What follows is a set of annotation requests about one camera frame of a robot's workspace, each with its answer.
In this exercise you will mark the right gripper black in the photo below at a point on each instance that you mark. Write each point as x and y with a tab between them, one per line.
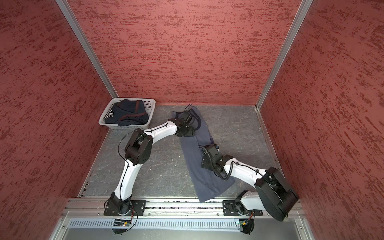
204	163

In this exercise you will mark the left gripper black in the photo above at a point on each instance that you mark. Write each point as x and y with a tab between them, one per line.
190	133

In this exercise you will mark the grey-blue tank top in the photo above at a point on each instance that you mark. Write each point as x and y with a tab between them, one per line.
207	185

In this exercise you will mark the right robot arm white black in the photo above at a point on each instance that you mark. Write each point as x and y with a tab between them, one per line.
273	194

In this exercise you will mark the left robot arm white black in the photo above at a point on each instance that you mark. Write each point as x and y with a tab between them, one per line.
138	151

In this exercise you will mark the dark navy maroon-trimmed tank top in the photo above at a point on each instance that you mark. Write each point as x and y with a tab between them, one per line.
126	113

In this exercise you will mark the white plastic laundry basket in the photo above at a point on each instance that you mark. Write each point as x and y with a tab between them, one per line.
149	106

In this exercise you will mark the right small circuit board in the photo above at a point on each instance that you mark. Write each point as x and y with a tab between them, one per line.
244	223

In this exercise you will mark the small circuit board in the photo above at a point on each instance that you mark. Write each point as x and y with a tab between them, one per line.
244	223
122	223

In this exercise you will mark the left small circuit board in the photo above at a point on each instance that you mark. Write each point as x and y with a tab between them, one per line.
122	223

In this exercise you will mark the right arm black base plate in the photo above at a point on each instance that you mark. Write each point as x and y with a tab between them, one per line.
234	208

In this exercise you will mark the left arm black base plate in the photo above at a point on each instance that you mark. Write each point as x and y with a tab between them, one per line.
124	208

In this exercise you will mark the white perforated cable duct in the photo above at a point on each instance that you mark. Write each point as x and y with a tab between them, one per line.
169	224

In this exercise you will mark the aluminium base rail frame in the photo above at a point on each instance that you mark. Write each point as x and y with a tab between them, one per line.
156	208

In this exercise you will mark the aluminium corner post left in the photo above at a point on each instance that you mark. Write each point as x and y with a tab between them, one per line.
79	33

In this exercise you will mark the aluminium corner post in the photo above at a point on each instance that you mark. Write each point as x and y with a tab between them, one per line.
290	37
79	33

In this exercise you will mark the aluminium corner post right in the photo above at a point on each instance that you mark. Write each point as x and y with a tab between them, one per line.
290	37

